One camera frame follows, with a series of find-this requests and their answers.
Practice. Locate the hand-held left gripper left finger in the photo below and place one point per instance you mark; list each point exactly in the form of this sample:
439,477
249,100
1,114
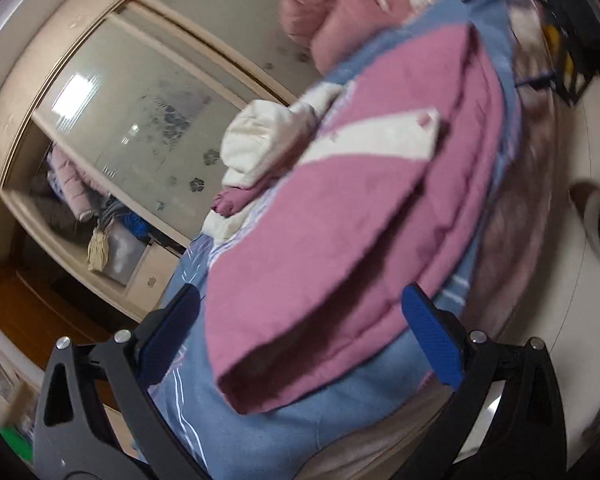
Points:
172,320

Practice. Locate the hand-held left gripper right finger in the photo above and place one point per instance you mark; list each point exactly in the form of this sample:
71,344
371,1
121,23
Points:
430,335

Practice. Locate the pink and cream jacket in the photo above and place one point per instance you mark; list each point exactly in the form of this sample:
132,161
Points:
340,240

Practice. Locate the grey clothes pile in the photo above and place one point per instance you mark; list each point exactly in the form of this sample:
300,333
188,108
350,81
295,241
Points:
50,210

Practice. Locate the clear plastic storage box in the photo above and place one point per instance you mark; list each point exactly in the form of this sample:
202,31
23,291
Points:
125,260

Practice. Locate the beige cloth bag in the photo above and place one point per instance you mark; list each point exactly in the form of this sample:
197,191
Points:
98,252

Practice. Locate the blue cloth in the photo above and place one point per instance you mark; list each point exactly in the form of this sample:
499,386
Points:
137,222

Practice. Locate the blue patterned bed sheet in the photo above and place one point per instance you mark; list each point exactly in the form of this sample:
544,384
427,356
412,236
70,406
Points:
260,440

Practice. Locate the green box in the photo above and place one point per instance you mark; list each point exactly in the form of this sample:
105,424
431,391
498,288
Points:
15,447

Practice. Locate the cream wardrobe with glass doors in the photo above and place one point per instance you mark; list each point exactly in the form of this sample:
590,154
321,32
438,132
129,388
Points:
145,85

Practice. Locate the yellow object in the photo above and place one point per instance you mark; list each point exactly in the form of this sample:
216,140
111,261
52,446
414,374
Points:
560,47

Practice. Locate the pink quilt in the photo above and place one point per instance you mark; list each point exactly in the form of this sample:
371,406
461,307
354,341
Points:
340,10

